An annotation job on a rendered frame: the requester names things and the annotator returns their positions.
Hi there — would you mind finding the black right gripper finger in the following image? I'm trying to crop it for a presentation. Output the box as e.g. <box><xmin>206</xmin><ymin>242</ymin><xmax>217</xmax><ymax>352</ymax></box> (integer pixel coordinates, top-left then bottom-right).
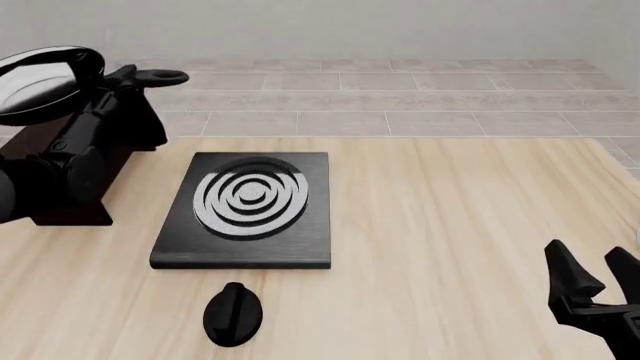
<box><xmin>603</xmin><ymin>245</ymin><xmax>640</xmax><ymax>312</ymax></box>
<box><xmin>543</xmin><ymin>239</ymin><xmax>607</xmax><ymax>307</ymax></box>

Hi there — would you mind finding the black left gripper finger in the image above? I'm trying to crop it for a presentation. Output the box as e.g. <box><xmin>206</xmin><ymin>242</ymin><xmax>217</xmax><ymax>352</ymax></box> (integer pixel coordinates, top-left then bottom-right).
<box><xmin>105</xmin><ymin>63</ymin><xmax>140</xmax><ymax>93</ymax></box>

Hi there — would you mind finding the flat black stove plate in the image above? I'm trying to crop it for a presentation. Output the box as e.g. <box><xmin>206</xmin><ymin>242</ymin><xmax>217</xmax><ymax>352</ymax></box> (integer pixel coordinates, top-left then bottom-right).
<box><xmin>149</xmin><ymin>150</ymin><xmax>333</xmax><ymax>271</ymax></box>

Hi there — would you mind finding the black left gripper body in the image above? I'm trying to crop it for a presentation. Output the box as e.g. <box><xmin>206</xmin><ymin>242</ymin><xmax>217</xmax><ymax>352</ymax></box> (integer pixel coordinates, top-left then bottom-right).
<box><xmin>74</xmin><ymin>84</ymin><xmax>132</xmax><ymax>141</ymax></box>

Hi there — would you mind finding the shiny black frying pan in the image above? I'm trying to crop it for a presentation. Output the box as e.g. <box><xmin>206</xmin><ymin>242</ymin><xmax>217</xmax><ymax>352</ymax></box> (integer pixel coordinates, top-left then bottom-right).
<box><xmin>0</xmin><ymin>45</ymin><xmax>191</xmax><ymax>127</ymax></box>

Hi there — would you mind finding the round black stove knob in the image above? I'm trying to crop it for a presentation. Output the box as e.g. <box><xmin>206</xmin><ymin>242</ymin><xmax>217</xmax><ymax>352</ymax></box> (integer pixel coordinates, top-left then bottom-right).
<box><xmin>202</xmin><ymin>282</ymin><xmax>265</xmax><ymax>347</ymax></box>

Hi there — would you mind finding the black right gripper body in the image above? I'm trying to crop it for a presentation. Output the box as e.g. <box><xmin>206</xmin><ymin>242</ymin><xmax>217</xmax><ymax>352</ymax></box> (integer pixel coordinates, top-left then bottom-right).
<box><xmin>547</xmin><ymin>294</ymin><xmax>640</xmax><ymax>360</ymax></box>

